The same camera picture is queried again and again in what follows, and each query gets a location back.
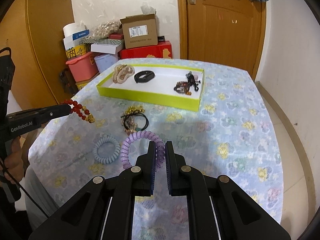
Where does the blue spiral hair tie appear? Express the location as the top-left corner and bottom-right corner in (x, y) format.
(92, 134), (121, 165)

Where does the purple spiral hair tie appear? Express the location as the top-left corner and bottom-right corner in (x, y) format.
(120, 130), (166, 173)

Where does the black smart wristband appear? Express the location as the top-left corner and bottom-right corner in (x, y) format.
(134, 70), (155, 83)

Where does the red gift box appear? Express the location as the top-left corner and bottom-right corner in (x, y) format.
(119, 41), (172, 59)

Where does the bag of wooden beads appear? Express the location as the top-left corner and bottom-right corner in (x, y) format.
(90, 20), (121, 39)

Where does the pink plastic storage bin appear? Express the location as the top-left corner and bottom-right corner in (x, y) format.
(66, 51), (98, 82)

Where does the open cardboard box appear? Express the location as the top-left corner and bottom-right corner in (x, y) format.
(120, 14), (158, 49)

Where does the brown wooden door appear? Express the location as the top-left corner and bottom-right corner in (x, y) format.
(177, 0), (266, 79)

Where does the black elastic hair tie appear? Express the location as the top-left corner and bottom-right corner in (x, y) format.
(120, 112), (150, 133)

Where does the white flat box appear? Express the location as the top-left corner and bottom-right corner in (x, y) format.
(91, 43), (123, 55)

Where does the white blue carton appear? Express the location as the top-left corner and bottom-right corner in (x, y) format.
(63, 22), (89, 50)

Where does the lime green shallow box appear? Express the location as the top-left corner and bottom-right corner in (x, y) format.
(97, 64), (204, 112)

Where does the red bead bracelet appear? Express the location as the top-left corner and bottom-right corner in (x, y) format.
(61, 99), (96, 124)

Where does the yellow patterned box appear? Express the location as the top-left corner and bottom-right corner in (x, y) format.
(66, 44), (90, 60)

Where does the black bow hair clip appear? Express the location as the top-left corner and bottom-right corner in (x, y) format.
(185, 72), (201, 92)

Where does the blue floral tablecloth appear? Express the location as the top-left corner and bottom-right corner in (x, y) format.
(26, 59), (283, 239)

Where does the gold bead bracelet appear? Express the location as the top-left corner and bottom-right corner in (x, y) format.
(124, 105), (146, 117)

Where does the person left hand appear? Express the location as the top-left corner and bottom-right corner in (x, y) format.
(3, 137), (24, 184)

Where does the light blue fabric bin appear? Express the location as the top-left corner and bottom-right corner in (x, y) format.
(94, 54), (119, 73)

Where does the dark beaded bracelet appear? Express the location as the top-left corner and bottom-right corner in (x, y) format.
(173, 80), (193, 96)

